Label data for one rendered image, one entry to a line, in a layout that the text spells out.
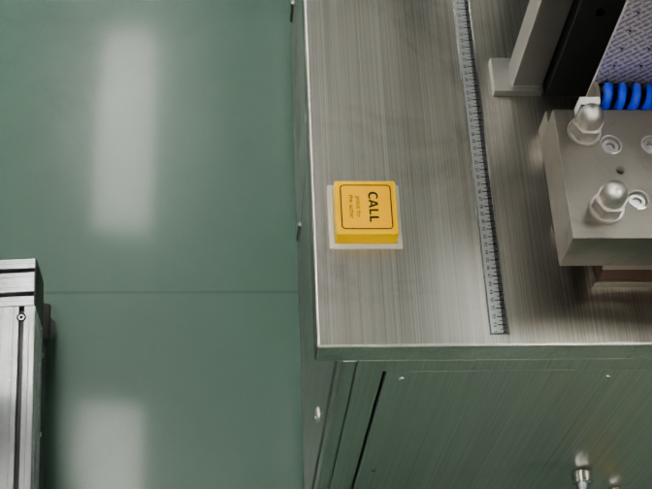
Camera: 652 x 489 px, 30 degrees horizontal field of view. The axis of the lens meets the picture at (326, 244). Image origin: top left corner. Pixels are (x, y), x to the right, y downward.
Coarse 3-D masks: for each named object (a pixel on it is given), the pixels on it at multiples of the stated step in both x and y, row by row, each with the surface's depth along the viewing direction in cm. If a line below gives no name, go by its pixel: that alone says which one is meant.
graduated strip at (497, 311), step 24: (456, 0) 154; (456, 24) 152; (480, 96) 147; (480, 120) 146; (480, 144) 144; (480, 168) 142; (480, 192) 141; (480, 216) 139; (480, 240) 138; (504, 288) 135; (504, 312) 133
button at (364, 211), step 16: (336, 192) 137; (352, 192) 137; (368, 192) 137; (384, 192) 137; (336, 208) 136; (352, 208) 136; (368, 208) 136; (384, 208) 136; (336, 224) 135; (352, 224) 135; (368, 224) 135; (384, 224) 135; (336, 240) 135; (352, 240) 135; (368, 240) 135; (384, 240) 136
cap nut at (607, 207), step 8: (608, 184) 122; (616, 184) 121; (624, 184) 122; (600, 192) 123; (608, 192) 122; (616, 192) 121; (624, 192) 121; (592, 200) 125; (600, 200) 123; (608, 200) 122; (616, 200) 122; (624, 200) 122; (592, 208) 125; (600, 208) 123; (608, 208) 123; (616, 208) 123; (624, 208) 125; (600, 216) 124; (608, 216) 124; (616, 216) 124
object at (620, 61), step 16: (640, 0) 122; (624, 16) 124; (640, 16) 124; (624, 32) 126; (640, 32) 126; (608, 48) 128; (624, 48) 128; (640, 48) 128; (608, 64) 131; (624, 64) 131; (640, 64) 131; (608, 80) 133; (624, 80) 133; (640, 80) 133
